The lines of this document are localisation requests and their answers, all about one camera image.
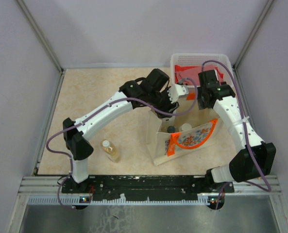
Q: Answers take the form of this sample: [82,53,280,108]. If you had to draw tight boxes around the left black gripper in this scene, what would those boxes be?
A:
[148,85,179,118]

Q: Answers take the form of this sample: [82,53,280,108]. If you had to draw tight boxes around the clear bottle black cap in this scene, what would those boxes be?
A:
[167,126,176,133]

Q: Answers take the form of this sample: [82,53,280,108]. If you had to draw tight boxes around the beige round bottle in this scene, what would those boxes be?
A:
[179,123,192,132]

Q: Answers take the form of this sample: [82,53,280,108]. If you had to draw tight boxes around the canvas bag orange handles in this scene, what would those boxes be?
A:
[146,104,223,166]

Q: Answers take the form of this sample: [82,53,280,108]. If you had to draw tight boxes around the amber liquid bottle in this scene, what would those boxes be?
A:
[100,139,120,163]

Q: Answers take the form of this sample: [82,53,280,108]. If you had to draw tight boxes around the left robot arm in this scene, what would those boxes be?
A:
[63,68,181,193]

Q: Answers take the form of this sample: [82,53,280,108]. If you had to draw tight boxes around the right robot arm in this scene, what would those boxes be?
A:
[198,70,276,192]

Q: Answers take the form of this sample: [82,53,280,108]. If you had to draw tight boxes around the red cloth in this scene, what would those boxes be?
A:
[174,65,224,86]

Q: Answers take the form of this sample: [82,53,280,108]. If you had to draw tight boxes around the white plastic basket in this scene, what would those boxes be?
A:
[170,53,234,87]

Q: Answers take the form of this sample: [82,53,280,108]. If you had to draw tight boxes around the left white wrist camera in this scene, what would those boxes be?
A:
[167,84,189,103]

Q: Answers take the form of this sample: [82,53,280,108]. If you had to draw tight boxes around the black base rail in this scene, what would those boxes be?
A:
[62,175,234,201]

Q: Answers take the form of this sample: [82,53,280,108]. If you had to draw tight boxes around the aluminium frame rail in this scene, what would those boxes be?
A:
[18,176,63,195]

